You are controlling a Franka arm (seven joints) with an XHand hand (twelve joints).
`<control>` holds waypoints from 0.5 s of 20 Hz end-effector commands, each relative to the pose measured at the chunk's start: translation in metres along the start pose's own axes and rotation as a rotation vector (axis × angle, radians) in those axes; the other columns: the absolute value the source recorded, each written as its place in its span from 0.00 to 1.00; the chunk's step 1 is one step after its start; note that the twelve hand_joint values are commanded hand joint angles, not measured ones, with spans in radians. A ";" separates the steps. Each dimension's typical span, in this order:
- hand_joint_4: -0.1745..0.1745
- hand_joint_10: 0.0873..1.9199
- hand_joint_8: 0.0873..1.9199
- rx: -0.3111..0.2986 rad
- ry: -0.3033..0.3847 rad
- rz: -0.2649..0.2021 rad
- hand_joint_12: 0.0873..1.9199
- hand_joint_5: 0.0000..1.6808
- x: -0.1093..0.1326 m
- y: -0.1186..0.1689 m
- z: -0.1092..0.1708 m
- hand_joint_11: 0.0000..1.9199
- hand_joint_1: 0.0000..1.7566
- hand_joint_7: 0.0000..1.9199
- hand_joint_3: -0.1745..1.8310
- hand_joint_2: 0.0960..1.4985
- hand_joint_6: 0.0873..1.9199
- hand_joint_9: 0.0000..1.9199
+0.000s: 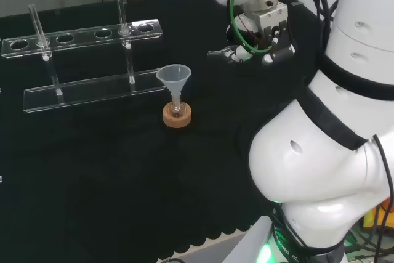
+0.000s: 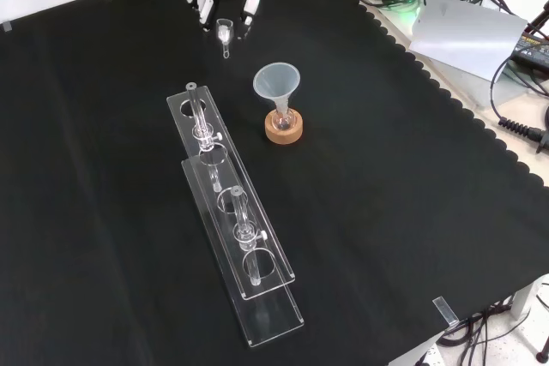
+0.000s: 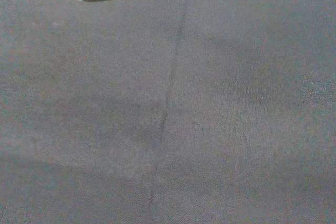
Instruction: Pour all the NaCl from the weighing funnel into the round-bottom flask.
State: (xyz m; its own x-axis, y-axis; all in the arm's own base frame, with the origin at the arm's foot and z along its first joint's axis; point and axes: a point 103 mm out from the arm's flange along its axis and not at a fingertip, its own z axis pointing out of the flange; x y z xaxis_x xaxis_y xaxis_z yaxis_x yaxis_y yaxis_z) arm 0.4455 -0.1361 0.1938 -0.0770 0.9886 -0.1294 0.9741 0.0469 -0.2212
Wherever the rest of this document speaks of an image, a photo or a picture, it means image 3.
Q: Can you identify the black bench cloth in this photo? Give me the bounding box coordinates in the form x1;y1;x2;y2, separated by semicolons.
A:
0;0;336;224

